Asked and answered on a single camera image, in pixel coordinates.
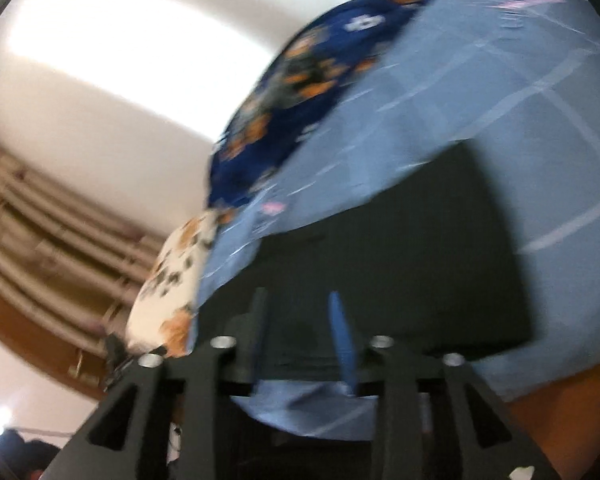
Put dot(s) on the orange cloth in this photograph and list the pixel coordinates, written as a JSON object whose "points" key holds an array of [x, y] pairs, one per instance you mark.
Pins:
{"points": [[565, 410]]}

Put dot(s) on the blue dog print blanket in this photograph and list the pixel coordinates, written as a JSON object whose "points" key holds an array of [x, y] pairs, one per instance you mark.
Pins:
{"points": [[300, 85]]}

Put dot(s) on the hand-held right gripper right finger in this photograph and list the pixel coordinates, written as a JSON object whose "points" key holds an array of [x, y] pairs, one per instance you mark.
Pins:
{"points": [[344, 345]]}

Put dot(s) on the beige curtain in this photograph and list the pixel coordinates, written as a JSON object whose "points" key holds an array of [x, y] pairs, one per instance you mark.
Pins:
{"points": [[40, 220]]}

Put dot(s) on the brown wooden bed frame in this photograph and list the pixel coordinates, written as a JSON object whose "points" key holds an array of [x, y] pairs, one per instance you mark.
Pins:
{"points": [[25, 330]]}

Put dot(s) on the blue checked bed sheet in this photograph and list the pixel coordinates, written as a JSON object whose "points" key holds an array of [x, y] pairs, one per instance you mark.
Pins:
{"points": [[480, 85]]}

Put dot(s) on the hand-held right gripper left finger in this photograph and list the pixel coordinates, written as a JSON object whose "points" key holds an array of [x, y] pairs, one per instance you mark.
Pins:
{"points": [[252, 340]]}

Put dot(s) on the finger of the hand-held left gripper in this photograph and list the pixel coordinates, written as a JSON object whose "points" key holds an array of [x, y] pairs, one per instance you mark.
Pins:
{"points": [[115, 357]]}

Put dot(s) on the black pants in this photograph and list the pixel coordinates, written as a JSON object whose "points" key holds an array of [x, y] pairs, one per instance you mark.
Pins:
{"points": [[410, 260]]}

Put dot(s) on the white floral pillow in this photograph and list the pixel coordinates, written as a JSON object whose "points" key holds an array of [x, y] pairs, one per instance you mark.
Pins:
{"points": [[172, 280]]}

